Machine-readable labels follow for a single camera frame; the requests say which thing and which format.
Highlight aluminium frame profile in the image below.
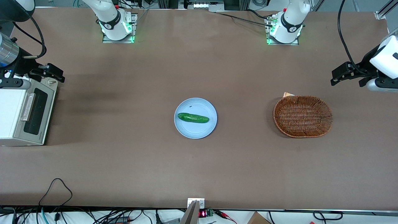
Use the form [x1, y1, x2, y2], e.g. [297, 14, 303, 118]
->
[374, 0, 398, 21]

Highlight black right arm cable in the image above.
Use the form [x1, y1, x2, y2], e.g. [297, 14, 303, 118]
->
[12, 16, 47, 59]

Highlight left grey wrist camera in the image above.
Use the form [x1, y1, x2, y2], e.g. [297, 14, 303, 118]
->
[366, 77, 398, 92]

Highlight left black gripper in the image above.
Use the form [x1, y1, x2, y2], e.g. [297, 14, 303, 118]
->
[330, 45, 382, 87]

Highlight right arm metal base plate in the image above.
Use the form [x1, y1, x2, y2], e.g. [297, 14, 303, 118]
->
[102, 13, 138, 44]

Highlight black cable to arm base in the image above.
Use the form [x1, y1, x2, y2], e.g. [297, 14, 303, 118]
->
[216, 12, 275, 26]

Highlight white Toshiba toaster oven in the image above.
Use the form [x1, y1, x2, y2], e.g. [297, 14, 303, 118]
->
[14, 83, 58, 146]

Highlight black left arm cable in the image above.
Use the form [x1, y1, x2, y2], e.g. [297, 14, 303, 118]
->
[337, 0, 366, 75]

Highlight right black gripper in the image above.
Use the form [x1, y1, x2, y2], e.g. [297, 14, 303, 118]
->
[0, 56, 65, 83]

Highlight brown cardboard box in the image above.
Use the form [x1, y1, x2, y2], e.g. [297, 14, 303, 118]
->
[247, 212, 272, 224]

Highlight red alligator clip leads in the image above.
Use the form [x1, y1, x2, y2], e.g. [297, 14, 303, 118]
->
[214, 210, 237, 224]

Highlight brown oval wicker basket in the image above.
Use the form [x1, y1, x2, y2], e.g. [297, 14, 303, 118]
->
[273, 95, 333, 138]

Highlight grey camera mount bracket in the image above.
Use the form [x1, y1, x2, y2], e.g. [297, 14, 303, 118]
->
[179, 198, 206, 224]

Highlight green cucumber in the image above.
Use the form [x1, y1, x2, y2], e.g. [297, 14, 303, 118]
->
[177, 113, 210, 124]

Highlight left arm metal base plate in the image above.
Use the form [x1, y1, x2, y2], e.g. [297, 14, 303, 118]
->
[265, 15, 300, 46]

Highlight black coiled cable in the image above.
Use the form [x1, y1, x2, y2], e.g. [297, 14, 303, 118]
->
[312, 211, 343, 221]

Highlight white Toshiba toaster oven body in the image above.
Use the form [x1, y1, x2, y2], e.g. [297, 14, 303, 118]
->
[0, 78, 59, 147]

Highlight thin black looped cable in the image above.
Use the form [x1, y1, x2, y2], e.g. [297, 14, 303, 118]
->
[39, 178, 73, 207]

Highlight light blue round plate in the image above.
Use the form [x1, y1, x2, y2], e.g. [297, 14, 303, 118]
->
[174, 98, 218, 139]

